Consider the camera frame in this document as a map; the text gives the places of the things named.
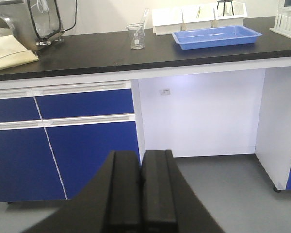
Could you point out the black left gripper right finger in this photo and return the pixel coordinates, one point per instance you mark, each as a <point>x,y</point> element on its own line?
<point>169,205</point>

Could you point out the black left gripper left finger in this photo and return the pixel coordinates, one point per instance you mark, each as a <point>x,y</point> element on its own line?
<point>109,203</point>

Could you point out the clear glass test tube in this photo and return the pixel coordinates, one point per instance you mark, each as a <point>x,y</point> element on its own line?
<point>142,21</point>

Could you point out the white test tube rack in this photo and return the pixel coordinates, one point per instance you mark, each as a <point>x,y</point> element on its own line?
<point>282,23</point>

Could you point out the blue white lab cabinet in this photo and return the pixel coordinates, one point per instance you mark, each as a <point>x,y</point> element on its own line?
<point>56,132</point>

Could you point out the glass beaker on counter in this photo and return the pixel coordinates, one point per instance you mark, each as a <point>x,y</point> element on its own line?
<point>129,28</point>

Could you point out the blue plastic tray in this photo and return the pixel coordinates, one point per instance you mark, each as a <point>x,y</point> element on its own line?
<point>215,37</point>

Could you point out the left white storage bin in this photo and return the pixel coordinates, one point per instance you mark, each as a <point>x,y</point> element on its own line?
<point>166,20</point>

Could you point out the white storage bin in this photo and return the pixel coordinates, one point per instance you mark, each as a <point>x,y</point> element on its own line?
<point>240,13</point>
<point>197,16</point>
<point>166,20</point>

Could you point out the cream cloth bag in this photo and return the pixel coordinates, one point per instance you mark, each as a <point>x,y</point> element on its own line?
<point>12,52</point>

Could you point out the middle white storage bin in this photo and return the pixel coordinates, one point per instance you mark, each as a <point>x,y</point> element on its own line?
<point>197,16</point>

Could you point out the stainless steel appliance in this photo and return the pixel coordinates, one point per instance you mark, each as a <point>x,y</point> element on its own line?
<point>34,23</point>

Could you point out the right white storage bin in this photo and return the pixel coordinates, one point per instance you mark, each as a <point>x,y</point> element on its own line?
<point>240,13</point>

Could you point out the black wire tripod stand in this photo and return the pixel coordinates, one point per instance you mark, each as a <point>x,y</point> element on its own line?
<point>227,7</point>

